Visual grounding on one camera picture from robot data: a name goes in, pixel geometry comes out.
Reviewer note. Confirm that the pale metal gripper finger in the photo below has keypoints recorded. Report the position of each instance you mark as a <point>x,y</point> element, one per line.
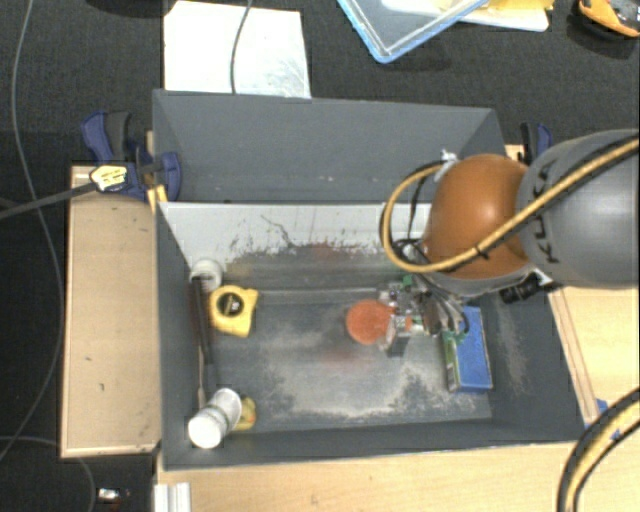
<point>389,296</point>
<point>400,337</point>

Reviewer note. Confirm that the orange ball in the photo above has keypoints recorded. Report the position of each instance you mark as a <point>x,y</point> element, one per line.
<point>367,322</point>

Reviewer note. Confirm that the blue sponge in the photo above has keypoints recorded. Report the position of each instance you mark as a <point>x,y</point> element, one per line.
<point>472,350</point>

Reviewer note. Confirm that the yellow tape measure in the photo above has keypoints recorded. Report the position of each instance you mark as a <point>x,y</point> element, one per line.
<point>231,307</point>

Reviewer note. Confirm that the grey metal bin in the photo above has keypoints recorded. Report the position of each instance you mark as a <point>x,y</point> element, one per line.
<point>310,150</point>

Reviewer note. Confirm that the small yellow toy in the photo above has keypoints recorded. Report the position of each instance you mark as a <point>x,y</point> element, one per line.
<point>248,412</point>

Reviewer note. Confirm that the white plastic bottle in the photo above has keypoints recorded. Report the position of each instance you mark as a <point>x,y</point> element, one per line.
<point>215,417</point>

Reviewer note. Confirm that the pale wood board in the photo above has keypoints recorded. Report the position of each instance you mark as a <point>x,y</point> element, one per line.
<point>110,310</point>

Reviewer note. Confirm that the black cylinder on white bracket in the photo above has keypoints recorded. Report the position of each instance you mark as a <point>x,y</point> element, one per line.
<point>520,290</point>

